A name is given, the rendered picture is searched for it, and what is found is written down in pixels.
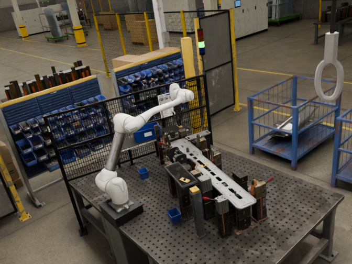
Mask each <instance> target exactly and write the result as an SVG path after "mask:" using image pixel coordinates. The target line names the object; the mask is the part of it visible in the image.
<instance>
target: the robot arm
mask: <svg viewBox="0 0 352 264"><path fill-rule="evenodd" d="M169 91H170V97H171V100H172V102H168V103H165V104H162V105H159V106H156V107H154V108H151V109H150V110H148V111H146V112H144V113H142V114H140V115H138V116H137V117H132V116H130V115H127V114H124V113H119V114H116V115H115V116H114V118H113V122H114V129H115V134H114V138H113V142H112V145H111V149H110V152H109V155H108V159H107V163H106V167H105V168H104V169H102V170H101V172H100V173H99V174H98V175H97V176H96V178H95V183H96V185H97V186H98V187H99V188H100V189H101V190H102V191H103V192H105V193H107V194H108V195H109V196H110V198H111V199H112V201H111V202H109V203H108V204H109V205H110V206H111V207H112V208H113V209H114V210H116V212H117V213H120V212H121V211H122V210H124V209H126V210H129V207H130V206H132V205H134V202H132V201H131V200H129V198H128V189H127V185H126V182H125V181H124V180H123V179H122V178H119V177H117V172H116V167H117V163H118V160H119V156H120V152H121V149H122V146H123V142H124V139H125V135H126V133H128V134H132V133H135V132H136V131H138V130H139V129H141V127H142V126H143V125H144V124H145V123H146V122H147V121H148V120H149V118H150V117H151V116H153V115H154V114H156V113H158V112H161V111H164V110H167V109H169V108H172V107H173V111H172V112H171V113H172V114H173V117H174V119H175V120H176V121H177V123H178V126H179V124H180V125H181V122H182V120H181V119H182V118H183V109H182V108H181V105H180V104H181V103H185V102H189V101H192V100H193V99H194V93H193V92H192V91H190V90H187V89H181V88H180V87H179V85H178V84H177V83H173V84H171V85H170V88H169ZM180 110H181V114H180ZM174 112H175V114H174ZM178 113H179V119H178Z"/></svg>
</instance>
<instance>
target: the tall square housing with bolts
mask: <svg viewBox="0 0 352 264"><path fill-rule="evenodd" d="M197 180H198V185H199V189H200V191H201V193H203V192H205V191H207V192H205V193H203V194H201V199H202V197H208V198H209V199H213V198H212V190H213V189H212V179H211V177H210V176H209V175H208V174H205V175H202V176H200V177H198V178H197ZM201 206H202V214H203V219H204V220H206V221H207V220H210V219H213V218H215V217H217V216H216V215H215V211H214V201H212V200H203V199H202V204H201Z"/></svg>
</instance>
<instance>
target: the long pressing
mask: <svg viewBox="0 0 352 264"><path fill-rule="evenodd" d="M171 145H172V147H178V148H179V150H180V151H182V152H183V153H184V154H186V157H187V159H190V160H192V161H193V162H194V163H195V164H196V166H195V170H196V169H199V170H201V171H202V172H203V173H204V174H208V175H209V176H210V177H211V179H212V186H213V187H214V188H215V189H216V190H217V191H218V192H219V193H220V194H221V195H225V196H226V197H227V198H228V201H229V203H230V204H231V205H233V206H234V207H235V208H236V209H239V210H241V209H244V208H246V207H248V206H251V205H253V204H255V203H256V202H257V200H256V199H255V198H254V197H253V196H252V195H250V194H249V193H248V192H247V191H246V190H244V189H243V188H242V187H241V186H240V185H238V184H237V183H236V182H235V181H234V180H232V179H231V178H230V177H229V176H228V175H226V174H225V173H224V172H223V171H222V170H220V169H219V168H218V167H217V166H216V165H214V164H213V163H212V162H210V161H209V160H208V159H207V158H206V157H204V156H203V155H202V152H201V151H200V150H199V149H198V148H197V147H196V146H195V145H193V144H192V143H190V142H189V141H188V140H187V139H185V138H181V139H178V140H175V141H172V142H171ZM182 146H183V147H182ZM187 147H188V148H189V151H190V152H186V148H187ZM190 154H193V156H190ZM194 157H196V158H197V159H196V160H195V159H194ZM197 161H200V162H202V163H203V164H205V163H207V164H208V165H207V166H205V167H208V168H209V169H210V170H211V171H210V172H213V173H215V174H216V175H215V176H213V175H212V174H210V172H208V171H207V170H206V169H205V168H204V167H202V168H200V167H199V166H200V164H199V163H198V162H197ZM216 177H219V178H220V179H221V181H218V179H216ZM223 182H225V183H226V184H227V185H228V186H227V187H225V186H224V185H223V184H222V183H223ZM229 188H232V189H233V190H234V191H236V194H239V195H240V196H241V197H242V199H239V198H238V197H236V196H235V195H236V194H234V193H232V192H231V191H230V190H229Z"/></svg>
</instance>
